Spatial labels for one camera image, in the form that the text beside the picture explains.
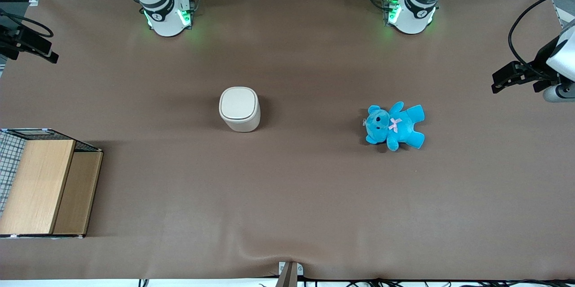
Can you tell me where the blue teddy bear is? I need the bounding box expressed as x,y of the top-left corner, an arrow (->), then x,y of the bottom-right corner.
363,102 -> 425,152

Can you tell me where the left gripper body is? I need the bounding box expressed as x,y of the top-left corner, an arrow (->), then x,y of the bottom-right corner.
517,38 -> 563,93

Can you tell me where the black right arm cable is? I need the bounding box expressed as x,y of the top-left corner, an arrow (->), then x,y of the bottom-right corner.
0,9 -> 54,39

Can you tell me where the beige lidded trash can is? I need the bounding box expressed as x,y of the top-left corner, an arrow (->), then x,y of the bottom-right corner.
219,86 -> 261,132

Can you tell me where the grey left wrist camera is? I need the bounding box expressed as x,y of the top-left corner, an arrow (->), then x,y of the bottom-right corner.
543,82 -> 575,103

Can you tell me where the black wire mesh rack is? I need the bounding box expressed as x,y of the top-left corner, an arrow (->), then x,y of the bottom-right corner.
0,128 -> 102,216

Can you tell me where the grey camera mount pole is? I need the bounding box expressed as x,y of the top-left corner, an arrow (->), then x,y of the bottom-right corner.
275,261 -> 305,287

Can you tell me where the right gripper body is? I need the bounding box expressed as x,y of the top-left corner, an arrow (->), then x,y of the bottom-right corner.
0,24 -> 32,61

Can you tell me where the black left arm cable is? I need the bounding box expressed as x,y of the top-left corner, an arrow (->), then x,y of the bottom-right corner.
509,0 -> 575,82

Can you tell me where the brown table mat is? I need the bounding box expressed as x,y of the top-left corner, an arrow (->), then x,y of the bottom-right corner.
0,0 -> 575,281

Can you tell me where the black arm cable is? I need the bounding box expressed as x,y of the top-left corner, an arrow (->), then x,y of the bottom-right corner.
509,0 -> 575,82
0,9 -> 54,39

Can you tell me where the wooden box with wire basket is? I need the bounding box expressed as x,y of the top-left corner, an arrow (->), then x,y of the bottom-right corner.
0,140 -> 104,238

